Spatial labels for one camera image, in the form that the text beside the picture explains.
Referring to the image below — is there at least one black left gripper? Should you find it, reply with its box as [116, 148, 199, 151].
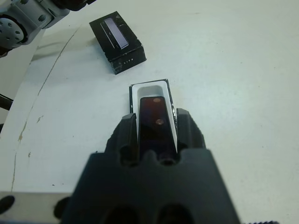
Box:
[54, 0, 97, 12]

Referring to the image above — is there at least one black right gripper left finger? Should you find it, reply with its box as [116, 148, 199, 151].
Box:
[104, 112, 139, 168]

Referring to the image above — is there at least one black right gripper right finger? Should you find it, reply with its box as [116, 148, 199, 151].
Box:
[176, 108, 206, 154]

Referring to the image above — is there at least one black slim camera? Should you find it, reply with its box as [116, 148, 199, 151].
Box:
[137, 95, 180, 164]

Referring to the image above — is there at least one black box lid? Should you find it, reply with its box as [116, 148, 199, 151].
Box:
[89, 10, 147, 75]

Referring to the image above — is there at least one black box base white insert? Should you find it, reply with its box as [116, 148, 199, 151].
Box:
[128, 78, 180, 152]

